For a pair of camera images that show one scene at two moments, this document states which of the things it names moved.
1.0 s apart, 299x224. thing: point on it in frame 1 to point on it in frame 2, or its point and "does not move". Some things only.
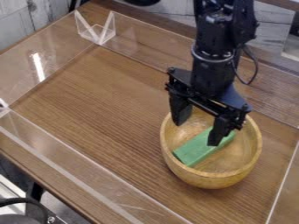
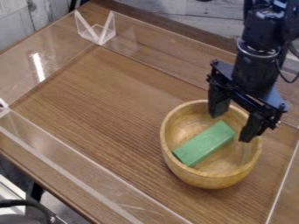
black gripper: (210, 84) to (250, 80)
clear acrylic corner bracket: (98, 33) does not move
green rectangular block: (196, 149) does not move
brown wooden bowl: (228, 167) does not move
